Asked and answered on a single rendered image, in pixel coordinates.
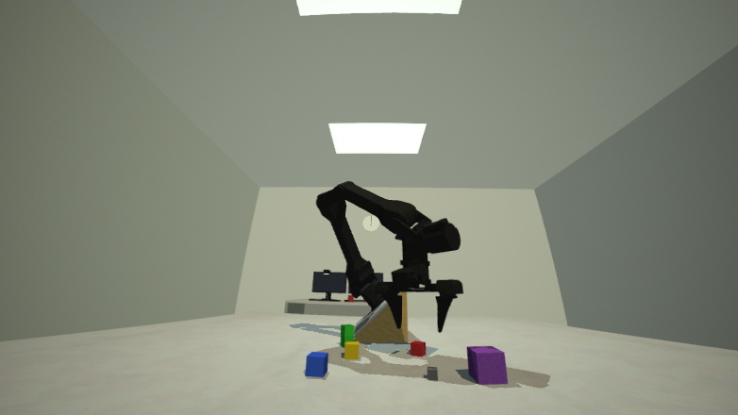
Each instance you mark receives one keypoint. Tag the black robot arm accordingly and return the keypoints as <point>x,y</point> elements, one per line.
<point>398,217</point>

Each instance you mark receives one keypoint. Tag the purple block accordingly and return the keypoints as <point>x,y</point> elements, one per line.
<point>487,365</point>

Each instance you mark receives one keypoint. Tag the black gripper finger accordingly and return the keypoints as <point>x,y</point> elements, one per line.
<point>395,305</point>
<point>444,303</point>

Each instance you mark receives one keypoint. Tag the blue block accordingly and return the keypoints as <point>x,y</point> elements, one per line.
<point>316,364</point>

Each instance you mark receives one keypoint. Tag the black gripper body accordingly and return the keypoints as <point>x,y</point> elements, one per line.
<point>444,287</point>

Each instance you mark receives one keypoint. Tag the green block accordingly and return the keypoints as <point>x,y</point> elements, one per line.
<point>344,339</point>
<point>347,330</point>

